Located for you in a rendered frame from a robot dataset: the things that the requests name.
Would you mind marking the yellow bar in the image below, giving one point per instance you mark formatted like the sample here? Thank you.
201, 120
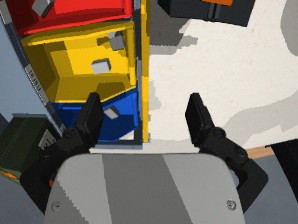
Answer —
145, 36

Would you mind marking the yellow bin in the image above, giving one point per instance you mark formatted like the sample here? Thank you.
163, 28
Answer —
64, 67

